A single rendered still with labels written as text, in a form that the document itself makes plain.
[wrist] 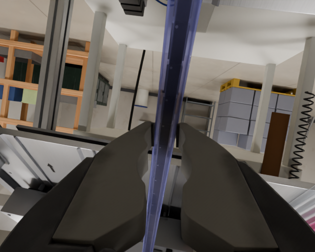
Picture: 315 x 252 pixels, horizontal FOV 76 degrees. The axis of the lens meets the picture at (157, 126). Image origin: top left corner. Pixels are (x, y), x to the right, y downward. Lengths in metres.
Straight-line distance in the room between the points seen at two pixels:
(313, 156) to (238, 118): 6.59
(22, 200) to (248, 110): 3.79
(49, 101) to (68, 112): 7.89
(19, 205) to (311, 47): 0.81
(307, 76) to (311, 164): 9.56
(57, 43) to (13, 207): 0.38
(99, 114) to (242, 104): 5.60
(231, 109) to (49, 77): 3.52
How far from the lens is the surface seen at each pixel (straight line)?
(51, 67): 0.59
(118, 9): 0.71
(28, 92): 3.58
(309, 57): 0.75
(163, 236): 0.39
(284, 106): 4.27
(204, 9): 0.53
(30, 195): 0.46
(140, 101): 7.22
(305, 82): 0.73
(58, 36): 0.60
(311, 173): 10.33
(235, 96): 3.92
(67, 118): 8.49
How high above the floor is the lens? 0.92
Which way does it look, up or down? 2 degrees up
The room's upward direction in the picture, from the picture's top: 171 degrees counter-clockwise
